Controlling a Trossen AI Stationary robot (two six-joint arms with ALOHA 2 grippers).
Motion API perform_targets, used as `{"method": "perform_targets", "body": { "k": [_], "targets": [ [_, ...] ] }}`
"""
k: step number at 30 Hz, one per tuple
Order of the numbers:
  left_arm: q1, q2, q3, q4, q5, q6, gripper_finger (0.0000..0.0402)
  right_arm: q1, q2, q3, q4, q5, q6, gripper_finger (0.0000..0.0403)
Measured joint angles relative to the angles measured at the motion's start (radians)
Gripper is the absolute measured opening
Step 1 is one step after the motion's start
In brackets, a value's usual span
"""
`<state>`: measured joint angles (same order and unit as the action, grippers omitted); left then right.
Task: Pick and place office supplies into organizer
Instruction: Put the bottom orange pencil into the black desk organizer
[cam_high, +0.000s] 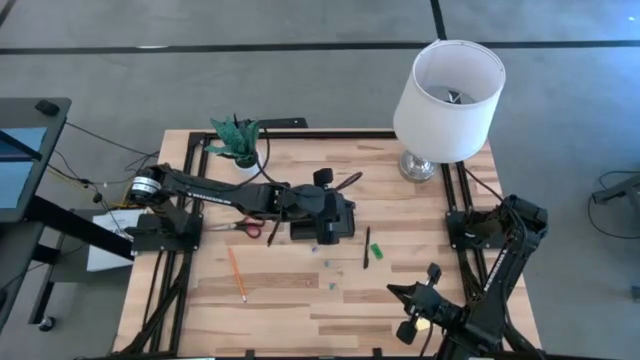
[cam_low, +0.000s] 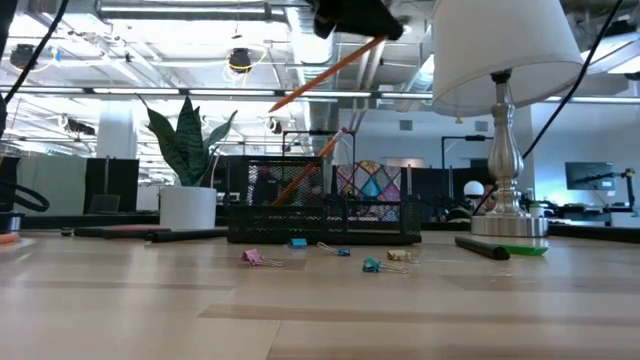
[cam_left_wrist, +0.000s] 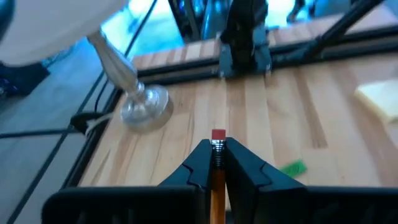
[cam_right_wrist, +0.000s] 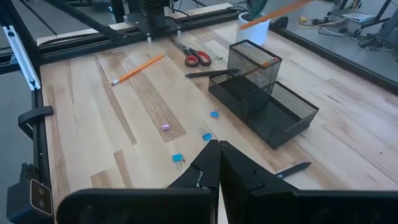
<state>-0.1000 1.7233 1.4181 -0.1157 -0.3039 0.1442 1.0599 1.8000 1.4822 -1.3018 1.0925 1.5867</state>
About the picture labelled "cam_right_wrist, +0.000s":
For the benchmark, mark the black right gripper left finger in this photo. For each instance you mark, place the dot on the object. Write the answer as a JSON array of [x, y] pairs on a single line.
[[199, 180]]

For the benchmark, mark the black table clamp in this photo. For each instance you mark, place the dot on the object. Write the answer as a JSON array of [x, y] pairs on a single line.
[[32, 115]]

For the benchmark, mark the red black scissors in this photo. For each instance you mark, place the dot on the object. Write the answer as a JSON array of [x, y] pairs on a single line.
[[194, 57]]

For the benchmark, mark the black aluminium table frame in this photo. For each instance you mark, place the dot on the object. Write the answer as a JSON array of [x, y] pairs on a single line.
[[93, 46]]

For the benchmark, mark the black stand legs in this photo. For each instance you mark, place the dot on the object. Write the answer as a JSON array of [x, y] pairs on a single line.
[[388, 28]]

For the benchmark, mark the black pen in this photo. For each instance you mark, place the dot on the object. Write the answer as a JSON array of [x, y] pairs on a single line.
[[292, 170], [211, 73]]

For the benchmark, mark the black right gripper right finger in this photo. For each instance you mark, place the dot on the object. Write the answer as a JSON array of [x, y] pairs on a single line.
[[242, 180]]

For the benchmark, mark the black table-level camera box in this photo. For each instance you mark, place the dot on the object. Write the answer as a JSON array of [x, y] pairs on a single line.
[[29, 199]]

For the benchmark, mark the teal binder clip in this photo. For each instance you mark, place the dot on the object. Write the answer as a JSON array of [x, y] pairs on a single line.
[[177, 158]]

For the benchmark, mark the silver aluminium bar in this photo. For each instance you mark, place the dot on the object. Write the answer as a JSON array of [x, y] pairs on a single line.
[[21, 57]]

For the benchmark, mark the white paper sheets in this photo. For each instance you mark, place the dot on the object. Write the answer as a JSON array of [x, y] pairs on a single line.
[[357, 16]]

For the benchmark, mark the black mesh desk organizer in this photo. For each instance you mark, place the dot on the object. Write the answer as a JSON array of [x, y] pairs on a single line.
[[273, 124]]

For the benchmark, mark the green plant white pot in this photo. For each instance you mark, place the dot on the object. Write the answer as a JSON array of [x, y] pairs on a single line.
[[253, 32]]

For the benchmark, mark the orange pencil pink eraser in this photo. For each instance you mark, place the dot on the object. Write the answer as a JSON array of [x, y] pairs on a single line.
[[138, 70], [273, 13], [262, 66]]

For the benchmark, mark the pink binder clip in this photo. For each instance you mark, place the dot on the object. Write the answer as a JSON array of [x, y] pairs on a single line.
[[165, 127]]

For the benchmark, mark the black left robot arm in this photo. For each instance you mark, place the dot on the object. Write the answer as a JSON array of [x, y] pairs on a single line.
[[152, 15]]

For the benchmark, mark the blue binder clip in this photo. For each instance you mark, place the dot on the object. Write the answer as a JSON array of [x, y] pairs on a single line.
[[206, 136], [214, 114]]

